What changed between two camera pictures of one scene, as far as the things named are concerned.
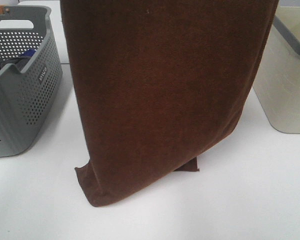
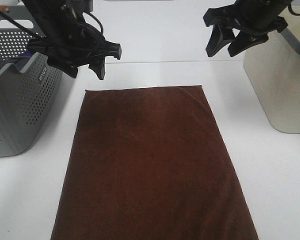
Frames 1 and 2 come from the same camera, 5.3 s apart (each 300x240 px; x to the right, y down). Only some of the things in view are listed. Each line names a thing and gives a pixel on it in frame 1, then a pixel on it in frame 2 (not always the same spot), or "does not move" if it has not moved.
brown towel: x=158 y=83 -> x=151 y=163
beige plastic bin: x=282 y=85 does not move
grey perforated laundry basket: x=20 y=99 does not move
